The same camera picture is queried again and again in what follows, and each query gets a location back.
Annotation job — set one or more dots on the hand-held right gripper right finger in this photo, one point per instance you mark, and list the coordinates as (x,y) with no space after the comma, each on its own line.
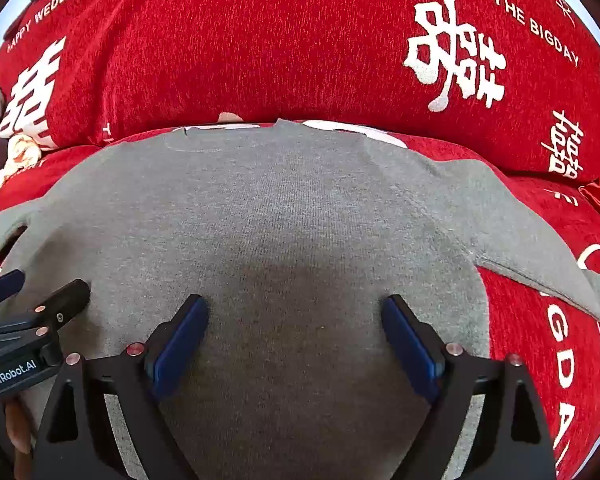
(410,352)

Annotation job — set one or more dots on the grey knit sweater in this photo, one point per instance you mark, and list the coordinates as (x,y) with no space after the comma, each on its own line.
(280,210)

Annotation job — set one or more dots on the yellow patterned cloth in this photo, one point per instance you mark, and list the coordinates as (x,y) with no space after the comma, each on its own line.
(20,157)

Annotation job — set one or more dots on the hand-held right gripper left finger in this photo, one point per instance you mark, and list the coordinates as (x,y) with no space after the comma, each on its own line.
(180,352)

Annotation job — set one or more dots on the red printed sofa cover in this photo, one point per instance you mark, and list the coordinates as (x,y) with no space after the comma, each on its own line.
(280,35)

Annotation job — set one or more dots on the person's left hand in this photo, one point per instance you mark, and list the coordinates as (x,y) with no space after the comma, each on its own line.
(19,427)

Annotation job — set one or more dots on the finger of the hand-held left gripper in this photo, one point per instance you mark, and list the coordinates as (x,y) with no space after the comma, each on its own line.
(2,285)
(67,297)

